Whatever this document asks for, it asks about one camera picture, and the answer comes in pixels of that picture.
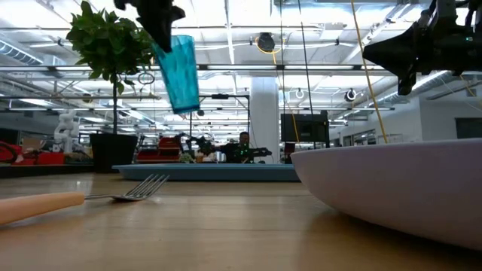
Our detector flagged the black display on stand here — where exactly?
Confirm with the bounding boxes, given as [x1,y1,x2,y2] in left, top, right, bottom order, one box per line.
[280,112,331,143]

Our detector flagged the white column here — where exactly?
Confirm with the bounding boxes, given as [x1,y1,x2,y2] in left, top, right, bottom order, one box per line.
[250,77,281,163]

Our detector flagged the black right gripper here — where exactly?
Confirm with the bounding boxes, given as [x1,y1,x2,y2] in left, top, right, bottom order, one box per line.
[362,9,482,96]

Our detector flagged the green leafy plant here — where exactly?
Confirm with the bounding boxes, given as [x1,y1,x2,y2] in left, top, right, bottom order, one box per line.
[66,0,155,135]

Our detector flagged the black cable reel yellow cord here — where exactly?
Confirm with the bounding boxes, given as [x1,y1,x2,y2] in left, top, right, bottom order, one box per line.
[255,32,282,54]

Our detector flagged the blue plastic tray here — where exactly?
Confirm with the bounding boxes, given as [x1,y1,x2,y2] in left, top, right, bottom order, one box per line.
[111,163,301,183]

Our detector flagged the black workbench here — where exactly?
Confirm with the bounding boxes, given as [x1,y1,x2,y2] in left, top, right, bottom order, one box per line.
[0,163,95,179]

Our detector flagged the white robot figure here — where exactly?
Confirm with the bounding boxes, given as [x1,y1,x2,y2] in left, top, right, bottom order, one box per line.
[53,109,81,154]

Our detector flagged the long black cable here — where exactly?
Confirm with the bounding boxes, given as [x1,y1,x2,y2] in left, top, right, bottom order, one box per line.
[298,0,316,114]

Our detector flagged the red tool chest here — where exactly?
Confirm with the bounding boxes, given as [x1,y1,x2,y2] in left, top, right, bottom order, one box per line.
[136,137,182,163]

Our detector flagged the red storage bins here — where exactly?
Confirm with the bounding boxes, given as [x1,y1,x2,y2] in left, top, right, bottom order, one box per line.
[0,141,66,166]

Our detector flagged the fork with peach handle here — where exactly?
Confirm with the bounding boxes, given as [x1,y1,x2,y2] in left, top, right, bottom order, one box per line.
[0,173,170,227]

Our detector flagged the person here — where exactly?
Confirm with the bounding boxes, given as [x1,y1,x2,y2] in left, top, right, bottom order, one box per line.
[220,131,261,164]

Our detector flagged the teal translucent plastic cup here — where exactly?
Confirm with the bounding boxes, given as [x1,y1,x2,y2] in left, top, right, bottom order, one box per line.
[152,35,201,115]

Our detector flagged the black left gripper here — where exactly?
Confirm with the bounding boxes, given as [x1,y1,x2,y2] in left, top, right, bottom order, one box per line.
[114,0,186,53]

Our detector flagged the long yellow cable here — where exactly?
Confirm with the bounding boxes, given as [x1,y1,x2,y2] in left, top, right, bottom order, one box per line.
[349,0,389,145]

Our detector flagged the pale lilac plate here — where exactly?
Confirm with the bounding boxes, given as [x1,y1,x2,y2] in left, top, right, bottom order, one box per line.
[290,137,482,252]

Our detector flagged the black plant pot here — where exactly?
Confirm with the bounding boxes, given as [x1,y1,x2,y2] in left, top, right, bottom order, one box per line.
[89,133,139,174]

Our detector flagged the black metal stand frame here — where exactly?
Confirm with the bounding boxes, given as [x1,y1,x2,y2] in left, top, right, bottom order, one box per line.
[189,93,252,151]

